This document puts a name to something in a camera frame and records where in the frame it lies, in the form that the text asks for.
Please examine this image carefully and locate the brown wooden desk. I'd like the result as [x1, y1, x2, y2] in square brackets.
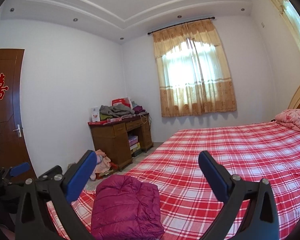
[88, 113, 153, 170]

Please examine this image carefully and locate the silver door handle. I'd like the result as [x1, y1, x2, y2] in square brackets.
[13, 124, 23, 138]

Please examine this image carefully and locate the red white box on desk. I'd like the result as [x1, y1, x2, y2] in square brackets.
[111, 97, 133, 108]

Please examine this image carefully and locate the red white plaid bed sheet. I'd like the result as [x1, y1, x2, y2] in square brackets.
[46, 121, 300, 240]

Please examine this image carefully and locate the pile of clothes on desk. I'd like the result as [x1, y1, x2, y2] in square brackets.
[100, 103, 147, 121]

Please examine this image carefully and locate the white card on desk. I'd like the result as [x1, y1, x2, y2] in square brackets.
[91, 106, 100, 122]

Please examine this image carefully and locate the magenta puffer jacket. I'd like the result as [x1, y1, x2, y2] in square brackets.
[90, 175, 165, 239]

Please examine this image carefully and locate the beige patterned window curtain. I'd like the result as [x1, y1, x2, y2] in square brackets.
[152, 20, 237, 117]

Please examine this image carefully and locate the pink floral pillow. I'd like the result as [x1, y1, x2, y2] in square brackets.
[275, 109, 300, 132]

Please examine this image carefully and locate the black curtain rod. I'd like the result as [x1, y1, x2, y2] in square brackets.
[147, 16, 216, 35]

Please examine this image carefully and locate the clothes pile on floor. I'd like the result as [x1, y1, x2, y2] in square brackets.
[90, 150, 119, 181]

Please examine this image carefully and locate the brown wooden door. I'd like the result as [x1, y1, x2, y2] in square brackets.
[0, 49, 37, 181]

